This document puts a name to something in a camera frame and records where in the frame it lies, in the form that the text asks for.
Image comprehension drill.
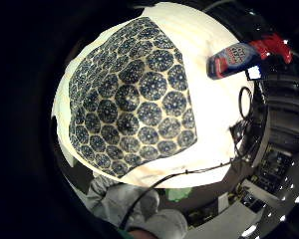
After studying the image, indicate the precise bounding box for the small white square box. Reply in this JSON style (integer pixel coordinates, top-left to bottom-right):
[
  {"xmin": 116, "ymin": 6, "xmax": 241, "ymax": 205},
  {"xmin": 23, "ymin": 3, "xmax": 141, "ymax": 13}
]
[{"xmin": 246, "ymin": 65, "xmax": 263, "ymax": 81}]

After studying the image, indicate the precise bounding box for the blue spray bottle red trigger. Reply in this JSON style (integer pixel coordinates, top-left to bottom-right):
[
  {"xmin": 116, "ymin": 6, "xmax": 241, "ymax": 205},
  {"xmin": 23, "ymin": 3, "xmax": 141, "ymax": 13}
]
[{"xmin": 205, "ymin": 32, "xmax": 294, "ymax": 81}]

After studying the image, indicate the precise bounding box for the white desk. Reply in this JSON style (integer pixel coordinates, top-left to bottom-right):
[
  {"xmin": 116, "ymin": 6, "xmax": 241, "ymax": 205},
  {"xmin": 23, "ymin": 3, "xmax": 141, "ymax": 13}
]
[{"xmin": 192, "ymin": 198, "xmax": 267, "ymax": 239}]

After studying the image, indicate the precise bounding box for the green object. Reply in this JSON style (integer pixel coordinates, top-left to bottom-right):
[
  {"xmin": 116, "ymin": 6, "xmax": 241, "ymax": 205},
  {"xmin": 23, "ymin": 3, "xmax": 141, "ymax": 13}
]
[{"xmin": 164, "ymin": 186, "xmax": 194, "ymax": 203}]

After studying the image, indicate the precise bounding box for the blue hexagon patterned cloth mat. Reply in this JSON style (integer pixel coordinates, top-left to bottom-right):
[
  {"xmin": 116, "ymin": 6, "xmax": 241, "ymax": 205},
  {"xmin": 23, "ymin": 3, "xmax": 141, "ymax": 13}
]
[{"xmin": 67, "ymin": 16, "xmax": 199, "ymax": 179}]

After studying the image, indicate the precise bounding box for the the person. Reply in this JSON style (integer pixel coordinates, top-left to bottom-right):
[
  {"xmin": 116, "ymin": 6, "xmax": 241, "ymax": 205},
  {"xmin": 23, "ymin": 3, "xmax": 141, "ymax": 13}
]
[{"xmin": 85, "ymin": 174, "xmax": 189, "ymax": 239}]

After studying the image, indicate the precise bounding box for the thin black cable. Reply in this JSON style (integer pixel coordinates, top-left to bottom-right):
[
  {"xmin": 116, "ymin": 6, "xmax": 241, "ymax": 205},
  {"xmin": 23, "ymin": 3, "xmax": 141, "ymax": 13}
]
[{"xmin": 120, "ymin": 155, "xmax": 241, "ymax": 231}]

